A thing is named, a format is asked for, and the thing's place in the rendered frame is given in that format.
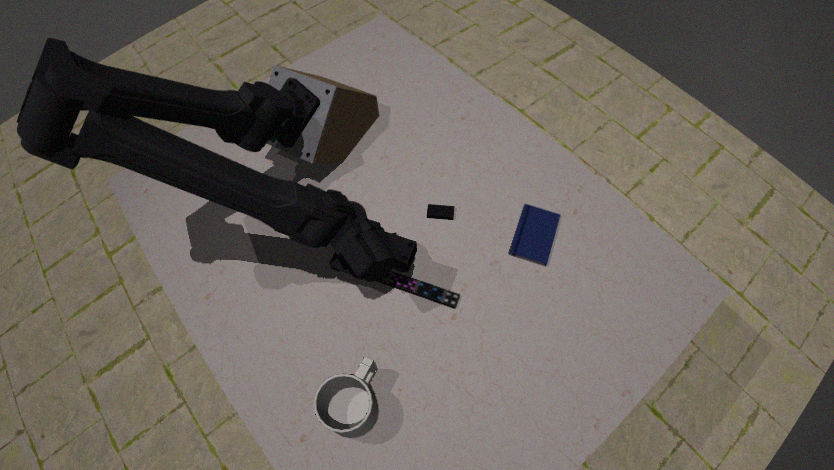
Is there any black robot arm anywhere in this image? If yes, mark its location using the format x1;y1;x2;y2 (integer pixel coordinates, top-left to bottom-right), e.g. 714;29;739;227
17;38;417;282

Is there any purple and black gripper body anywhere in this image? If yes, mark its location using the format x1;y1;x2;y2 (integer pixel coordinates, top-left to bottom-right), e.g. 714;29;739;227
329;252;364;279

